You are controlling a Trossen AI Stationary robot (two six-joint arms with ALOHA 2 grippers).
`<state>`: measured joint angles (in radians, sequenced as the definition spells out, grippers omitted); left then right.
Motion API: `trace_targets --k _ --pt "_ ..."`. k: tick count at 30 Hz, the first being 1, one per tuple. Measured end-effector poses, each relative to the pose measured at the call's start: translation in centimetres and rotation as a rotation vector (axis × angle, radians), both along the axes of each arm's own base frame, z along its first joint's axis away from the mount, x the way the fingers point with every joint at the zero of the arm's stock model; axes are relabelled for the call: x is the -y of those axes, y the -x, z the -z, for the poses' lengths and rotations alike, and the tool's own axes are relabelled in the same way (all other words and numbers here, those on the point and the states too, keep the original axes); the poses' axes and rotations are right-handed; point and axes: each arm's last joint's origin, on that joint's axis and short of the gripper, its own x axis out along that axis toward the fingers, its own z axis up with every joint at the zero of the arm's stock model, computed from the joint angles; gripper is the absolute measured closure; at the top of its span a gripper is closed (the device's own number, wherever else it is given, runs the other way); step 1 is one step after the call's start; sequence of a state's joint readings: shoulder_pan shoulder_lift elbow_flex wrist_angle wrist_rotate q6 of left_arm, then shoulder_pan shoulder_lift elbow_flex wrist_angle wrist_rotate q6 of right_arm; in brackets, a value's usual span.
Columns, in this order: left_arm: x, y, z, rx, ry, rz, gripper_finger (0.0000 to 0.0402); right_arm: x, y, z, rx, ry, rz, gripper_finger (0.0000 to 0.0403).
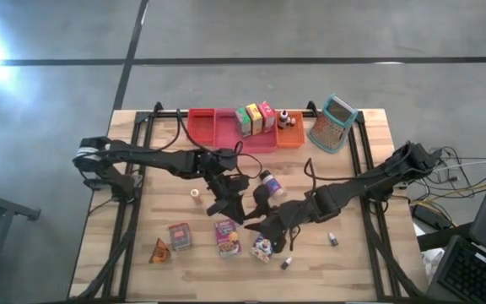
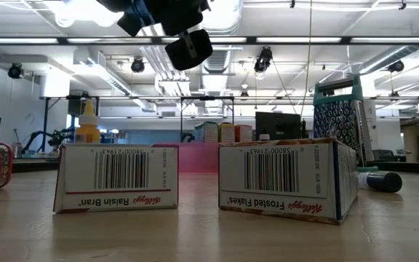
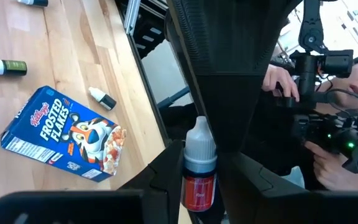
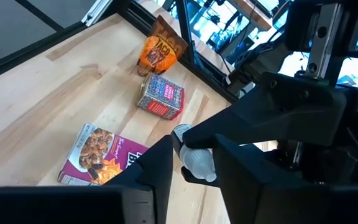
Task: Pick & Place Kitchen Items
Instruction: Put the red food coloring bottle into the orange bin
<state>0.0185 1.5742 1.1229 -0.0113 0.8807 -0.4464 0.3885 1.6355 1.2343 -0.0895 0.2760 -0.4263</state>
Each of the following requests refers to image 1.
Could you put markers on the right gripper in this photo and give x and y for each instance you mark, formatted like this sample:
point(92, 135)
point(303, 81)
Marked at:
point(291, 217)

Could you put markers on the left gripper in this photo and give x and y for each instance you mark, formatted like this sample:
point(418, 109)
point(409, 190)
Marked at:
point(226, 183)

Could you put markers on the small green carton box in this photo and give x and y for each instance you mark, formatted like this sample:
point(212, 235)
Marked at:
point(244, 124)

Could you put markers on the small yellow carton box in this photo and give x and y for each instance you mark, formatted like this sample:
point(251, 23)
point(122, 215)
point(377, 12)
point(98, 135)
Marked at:
point(255, 121)

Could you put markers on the small red cereal box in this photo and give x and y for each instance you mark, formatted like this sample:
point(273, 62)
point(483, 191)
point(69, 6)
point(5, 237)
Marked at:
point(268, 119)

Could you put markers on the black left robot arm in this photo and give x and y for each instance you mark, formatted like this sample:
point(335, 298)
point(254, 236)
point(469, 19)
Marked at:
point(163, 158)

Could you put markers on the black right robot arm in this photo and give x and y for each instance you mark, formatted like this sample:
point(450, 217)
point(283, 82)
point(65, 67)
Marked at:
point(365, 183)

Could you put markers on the Raisin Bran cereal box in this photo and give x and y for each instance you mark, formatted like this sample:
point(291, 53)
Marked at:
point(227, 238)

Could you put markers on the spice jar purple label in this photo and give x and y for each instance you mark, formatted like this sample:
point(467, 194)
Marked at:
point(274, 186)

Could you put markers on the Frosted Flakes cereal box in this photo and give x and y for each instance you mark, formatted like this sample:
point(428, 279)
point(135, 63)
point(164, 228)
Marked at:
point(262, 251)

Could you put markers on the yellow squeeze bottle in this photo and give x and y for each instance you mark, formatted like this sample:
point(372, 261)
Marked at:
point(196, 195)

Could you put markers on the red patterned tin box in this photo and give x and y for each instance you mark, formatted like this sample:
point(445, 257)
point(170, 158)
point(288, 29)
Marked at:
point(179, 236)

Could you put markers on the pink plastic tray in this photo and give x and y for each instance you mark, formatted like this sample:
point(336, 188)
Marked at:
point(228, 135)

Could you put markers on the orange triangular snack bag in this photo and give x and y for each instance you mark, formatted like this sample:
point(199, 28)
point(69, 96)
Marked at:
point(160, 253)

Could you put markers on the small orange plastic basket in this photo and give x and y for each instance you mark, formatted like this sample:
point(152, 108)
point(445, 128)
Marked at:
point(291, 137)

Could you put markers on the small red plastic basket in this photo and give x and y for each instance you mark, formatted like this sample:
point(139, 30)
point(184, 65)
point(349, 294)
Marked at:
point(201, 126)

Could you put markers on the steel box grater teal trim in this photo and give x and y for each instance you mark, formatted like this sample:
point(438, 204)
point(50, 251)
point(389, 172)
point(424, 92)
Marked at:
point(329, 133)

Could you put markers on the black power brick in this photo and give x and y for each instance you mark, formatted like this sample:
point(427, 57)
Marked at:
point(428, 216)

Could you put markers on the white crumpled bag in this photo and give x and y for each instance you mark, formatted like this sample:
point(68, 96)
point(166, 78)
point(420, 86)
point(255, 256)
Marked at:
point(433, 264)

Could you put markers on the black keyboard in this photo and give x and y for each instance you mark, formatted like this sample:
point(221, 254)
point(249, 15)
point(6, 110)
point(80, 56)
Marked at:
point(479, 283)

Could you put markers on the black aluminium rig frame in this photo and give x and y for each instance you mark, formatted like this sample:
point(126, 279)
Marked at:
point(165, 114)

